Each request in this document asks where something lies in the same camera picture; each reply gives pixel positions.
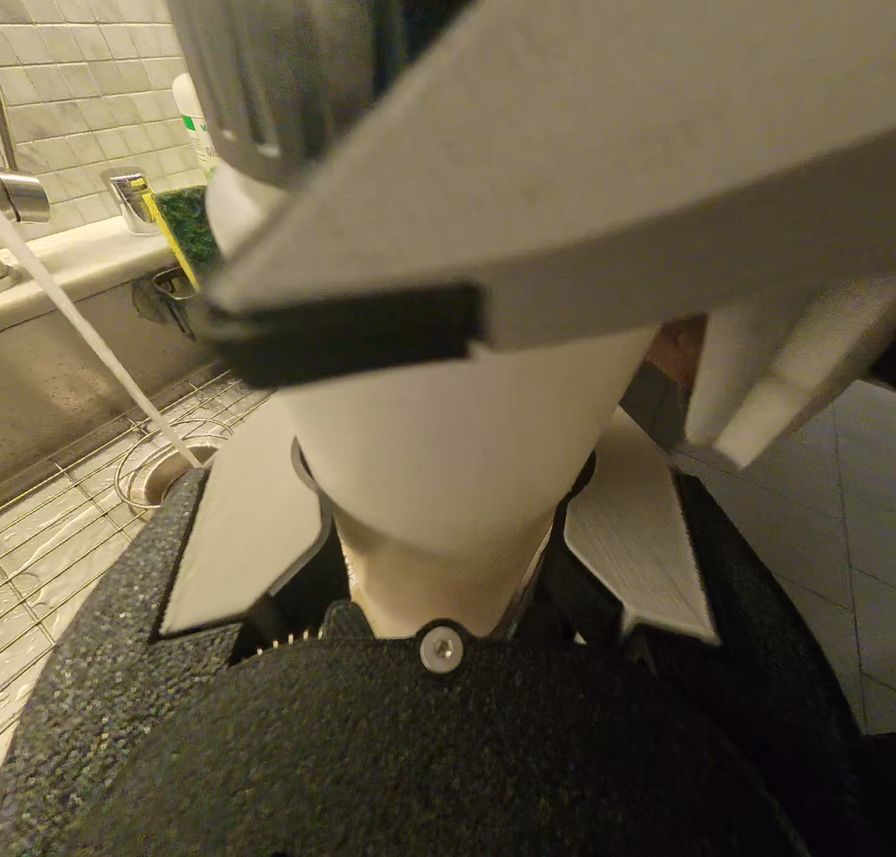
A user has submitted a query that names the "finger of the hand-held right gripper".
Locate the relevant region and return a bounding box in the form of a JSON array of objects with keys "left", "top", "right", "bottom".
[{"left": 198, "top": 0, "right": 896, "bottom": 473}]

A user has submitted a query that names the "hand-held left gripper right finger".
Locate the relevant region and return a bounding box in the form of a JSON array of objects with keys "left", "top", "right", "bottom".
[{"left": 562, "top": 407, "right": 723, "bottom": 648}]

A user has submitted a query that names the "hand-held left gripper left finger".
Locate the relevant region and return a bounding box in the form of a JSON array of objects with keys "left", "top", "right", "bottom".
[{"left": 158, "top": 393, "right": 331, "bottom": 638}]

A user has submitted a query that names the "white plastic squeeze bottle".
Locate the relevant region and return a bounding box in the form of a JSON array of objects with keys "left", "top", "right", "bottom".
[{"left": 205, "top": 167, "right": 662, "bottom": 639}]

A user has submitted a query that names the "black bottle cap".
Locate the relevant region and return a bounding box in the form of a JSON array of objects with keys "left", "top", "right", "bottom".
[{"left": 157, "top": 0, "right": 421, "bottom": 189}]

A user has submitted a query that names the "sink drain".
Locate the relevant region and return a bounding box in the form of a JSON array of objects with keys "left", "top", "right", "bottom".
[{"left": 114, "top": 419, "right": 235, "bottom": 522}]

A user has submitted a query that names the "stainless steel sink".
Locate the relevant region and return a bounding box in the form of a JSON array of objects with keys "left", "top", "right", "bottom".
[{"left": 0, "top": 269, "right": 281, "bottom": 739}]

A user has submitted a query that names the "running water stream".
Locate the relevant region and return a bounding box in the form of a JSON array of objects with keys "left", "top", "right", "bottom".
[{"left": 0, "top": 216, "right": 204, "bottom": 469}]

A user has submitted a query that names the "green and yellow sponge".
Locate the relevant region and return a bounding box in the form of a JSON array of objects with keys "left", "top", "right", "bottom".
[{"left": 142, "top": 185, "right": 226, "bottom": 292}]

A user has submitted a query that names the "chrome countertop button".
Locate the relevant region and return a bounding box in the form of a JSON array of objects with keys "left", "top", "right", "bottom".
[{"left": 101, "top": 167, "right": 162, "bottom": 235}]

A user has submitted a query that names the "dish soap pump bottle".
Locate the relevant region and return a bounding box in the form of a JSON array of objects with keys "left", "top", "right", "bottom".
[{"left": 171, "top": 73, "right": 225, "bottom": 180}]

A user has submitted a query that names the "stainless pull-down faucet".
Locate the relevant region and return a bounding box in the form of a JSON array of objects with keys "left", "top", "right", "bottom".
[{"left": 0, "top": 90, "right": 51, "bottom": 291}]

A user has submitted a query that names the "wire sink grid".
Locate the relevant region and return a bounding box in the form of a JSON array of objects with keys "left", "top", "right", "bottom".
[{"left": 0, "top": 365, "right": 275, "bottom": 732}]

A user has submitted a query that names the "wire sponge holder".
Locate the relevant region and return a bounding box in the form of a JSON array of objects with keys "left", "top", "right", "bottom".
[{"left": 132, "top": 267, "right": 204, "bottom": 341}]

